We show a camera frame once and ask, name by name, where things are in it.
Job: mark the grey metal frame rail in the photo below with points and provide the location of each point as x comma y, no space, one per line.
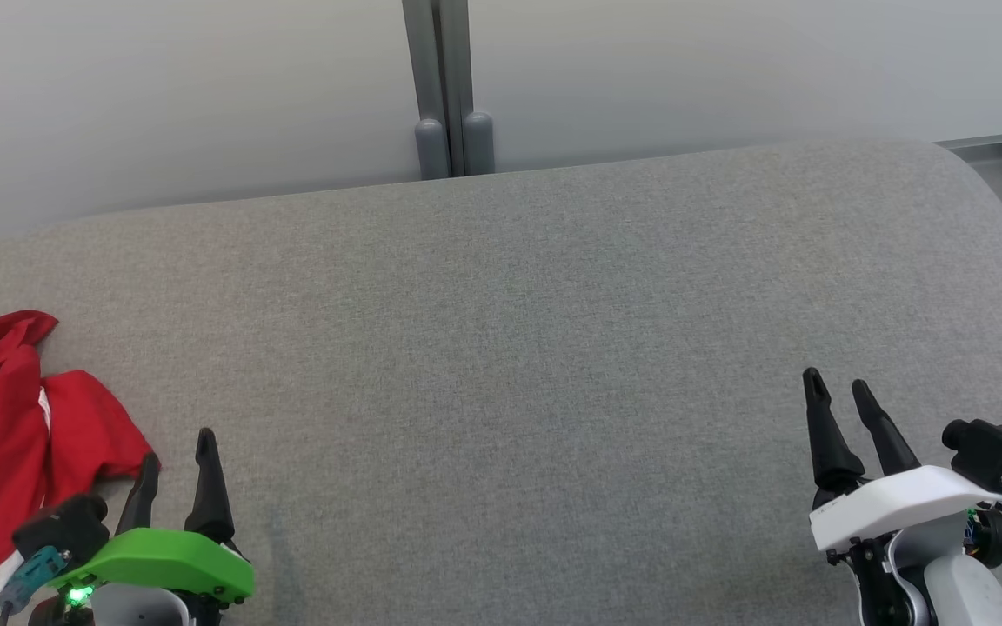
988,145

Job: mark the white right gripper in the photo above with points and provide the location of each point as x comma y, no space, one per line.
892,504

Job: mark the grey metal partition post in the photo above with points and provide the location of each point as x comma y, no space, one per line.
449,87

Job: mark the teal left camera connector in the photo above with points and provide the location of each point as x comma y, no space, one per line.
36,569

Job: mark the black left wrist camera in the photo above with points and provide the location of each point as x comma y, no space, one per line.
62,526

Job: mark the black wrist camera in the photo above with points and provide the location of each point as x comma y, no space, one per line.
992,452
62,526

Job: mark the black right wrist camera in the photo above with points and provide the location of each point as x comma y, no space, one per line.
992,452

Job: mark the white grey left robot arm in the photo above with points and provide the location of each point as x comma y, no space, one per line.
140,609

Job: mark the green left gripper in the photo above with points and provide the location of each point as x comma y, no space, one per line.
162,556

